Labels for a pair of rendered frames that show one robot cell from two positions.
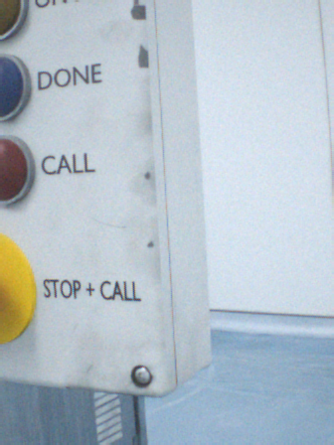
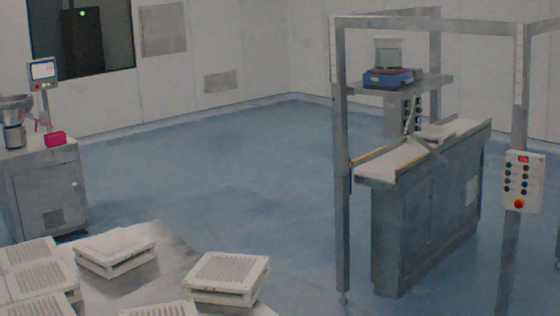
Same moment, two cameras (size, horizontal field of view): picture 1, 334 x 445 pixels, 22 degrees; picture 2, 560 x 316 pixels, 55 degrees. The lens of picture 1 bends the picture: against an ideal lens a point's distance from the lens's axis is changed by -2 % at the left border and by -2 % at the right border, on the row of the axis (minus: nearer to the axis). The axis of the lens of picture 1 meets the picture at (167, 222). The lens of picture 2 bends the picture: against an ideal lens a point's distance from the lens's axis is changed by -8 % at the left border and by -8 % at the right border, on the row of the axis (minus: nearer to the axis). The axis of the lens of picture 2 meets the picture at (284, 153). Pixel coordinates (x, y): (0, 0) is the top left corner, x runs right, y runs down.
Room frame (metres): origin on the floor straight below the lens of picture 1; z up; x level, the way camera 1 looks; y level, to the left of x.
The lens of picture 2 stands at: (-1.97, 0.49, 1.81)
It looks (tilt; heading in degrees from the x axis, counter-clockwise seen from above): 17 degrees down; 15
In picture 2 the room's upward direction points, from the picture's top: 3 degrees counter-clockwise
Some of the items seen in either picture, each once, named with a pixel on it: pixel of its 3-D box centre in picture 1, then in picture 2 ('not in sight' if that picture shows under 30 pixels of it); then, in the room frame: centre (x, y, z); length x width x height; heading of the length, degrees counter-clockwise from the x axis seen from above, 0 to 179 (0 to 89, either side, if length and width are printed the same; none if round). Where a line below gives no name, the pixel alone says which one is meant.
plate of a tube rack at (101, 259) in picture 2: not in sight; (113, 245); (-0.21, 1.67, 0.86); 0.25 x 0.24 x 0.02; 65
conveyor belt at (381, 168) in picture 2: not in sight; (432, 145); (1.49, 0.46, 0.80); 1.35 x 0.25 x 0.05; 153
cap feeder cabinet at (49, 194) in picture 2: not in sight; (39, 189); (1.49, 3.43, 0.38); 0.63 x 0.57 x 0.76; 142
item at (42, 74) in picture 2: not in sight; (45, 97); (1.75, 3.42, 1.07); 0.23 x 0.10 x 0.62; 142
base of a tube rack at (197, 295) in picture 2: not in sight; (228, 283); (-0.32, 1.16, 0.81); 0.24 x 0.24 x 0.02; 89
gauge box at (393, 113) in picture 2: not in sight; (402, 113); (0.92, 0.62, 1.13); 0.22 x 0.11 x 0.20; 153
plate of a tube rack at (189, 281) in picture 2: not in sight; (226, 271); (-0.32, 1.16, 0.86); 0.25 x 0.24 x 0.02; 179
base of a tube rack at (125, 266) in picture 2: not in sight; (115, 256); (-0.21, 1.67, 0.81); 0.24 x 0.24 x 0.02; 65
